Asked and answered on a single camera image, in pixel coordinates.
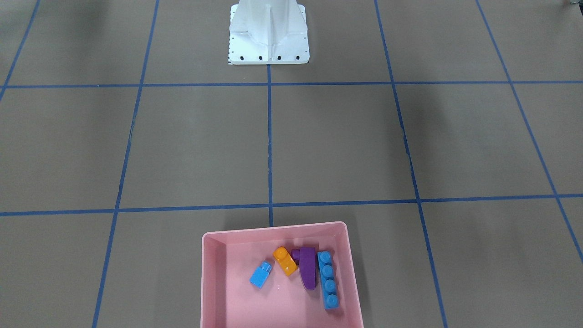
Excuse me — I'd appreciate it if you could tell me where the purple block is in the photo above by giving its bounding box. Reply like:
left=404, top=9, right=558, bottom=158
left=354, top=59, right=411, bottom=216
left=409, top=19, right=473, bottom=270
left=291, top=246, right=317, bottom=290

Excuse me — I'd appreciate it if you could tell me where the orange block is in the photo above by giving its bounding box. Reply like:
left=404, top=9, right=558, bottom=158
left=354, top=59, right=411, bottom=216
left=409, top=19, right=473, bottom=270
left=273, top=246, right=298, bottom=277

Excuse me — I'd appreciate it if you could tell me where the small blue block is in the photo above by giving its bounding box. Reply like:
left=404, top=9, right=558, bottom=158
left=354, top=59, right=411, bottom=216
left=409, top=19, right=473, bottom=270
left=249, top=261, right=272, bottom=289

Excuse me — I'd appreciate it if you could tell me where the long blue block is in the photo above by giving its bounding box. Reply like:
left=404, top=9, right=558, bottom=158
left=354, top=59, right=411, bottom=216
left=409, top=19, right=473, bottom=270
left=317, top=251, right=339, bottom=311

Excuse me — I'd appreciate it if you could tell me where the pink plastic box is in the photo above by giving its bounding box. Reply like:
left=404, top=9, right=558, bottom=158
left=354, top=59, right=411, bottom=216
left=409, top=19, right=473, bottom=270
left=200, top=221, right=364, bottom=328

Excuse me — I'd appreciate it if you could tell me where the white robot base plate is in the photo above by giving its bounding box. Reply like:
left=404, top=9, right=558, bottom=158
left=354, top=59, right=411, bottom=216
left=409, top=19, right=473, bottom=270
left=228, top=0, right=310, bottom=65

